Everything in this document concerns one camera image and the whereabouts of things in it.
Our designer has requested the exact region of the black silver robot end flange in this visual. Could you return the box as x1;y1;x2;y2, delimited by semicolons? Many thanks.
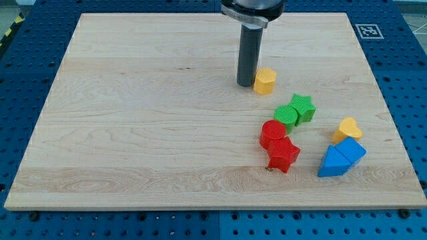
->
221;0;286;29

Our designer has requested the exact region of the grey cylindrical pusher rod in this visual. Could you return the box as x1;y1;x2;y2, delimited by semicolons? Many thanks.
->
236;25;263;87

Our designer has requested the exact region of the yellow hexagon block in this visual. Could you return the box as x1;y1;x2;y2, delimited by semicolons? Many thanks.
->
254;67;277;95

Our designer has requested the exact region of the green star block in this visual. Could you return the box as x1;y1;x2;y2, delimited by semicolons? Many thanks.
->
289;93;316;126

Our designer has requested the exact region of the red star block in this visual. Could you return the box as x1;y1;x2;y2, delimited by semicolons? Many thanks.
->
267;137;301;173

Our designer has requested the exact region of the green cylinder block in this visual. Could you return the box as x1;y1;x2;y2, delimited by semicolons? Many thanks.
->
274;105;298;135

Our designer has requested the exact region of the red cylinder block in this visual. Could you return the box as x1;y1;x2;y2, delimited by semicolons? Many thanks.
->
259;119;286;149

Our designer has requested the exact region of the white fiducial marker tag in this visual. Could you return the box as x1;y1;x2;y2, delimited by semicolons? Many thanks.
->
355;23;384;39

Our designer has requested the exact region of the light wooden board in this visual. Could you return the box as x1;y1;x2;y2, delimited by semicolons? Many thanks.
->
5;13;426;211

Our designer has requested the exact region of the yellow heart block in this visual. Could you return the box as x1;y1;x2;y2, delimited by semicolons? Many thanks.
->
332;117;363;144

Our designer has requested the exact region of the blue cube block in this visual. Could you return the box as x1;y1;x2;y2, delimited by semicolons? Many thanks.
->
335;137;367;167

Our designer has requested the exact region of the blue triangle block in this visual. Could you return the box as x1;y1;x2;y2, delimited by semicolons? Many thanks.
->
318;145;351;177

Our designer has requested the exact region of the black bolt left front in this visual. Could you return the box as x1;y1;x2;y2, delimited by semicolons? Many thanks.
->
28;211;40;222

